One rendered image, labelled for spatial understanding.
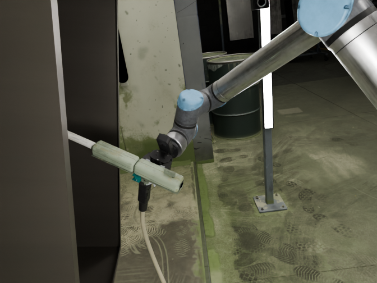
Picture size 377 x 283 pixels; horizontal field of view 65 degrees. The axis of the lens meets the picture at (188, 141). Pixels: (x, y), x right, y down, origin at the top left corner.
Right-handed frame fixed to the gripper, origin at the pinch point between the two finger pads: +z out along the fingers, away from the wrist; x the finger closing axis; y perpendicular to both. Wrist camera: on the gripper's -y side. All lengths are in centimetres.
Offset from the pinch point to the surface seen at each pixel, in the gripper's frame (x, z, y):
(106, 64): 27.6, -19.6, -22.0
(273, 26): 36, -692, 120
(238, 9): 123, -663, 101
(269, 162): -41, -108, 58
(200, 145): 20, -159, 108
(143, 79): 82, -151, 57
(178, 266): -14, -29, 91
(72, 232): -3.9, 35.1, -19.6
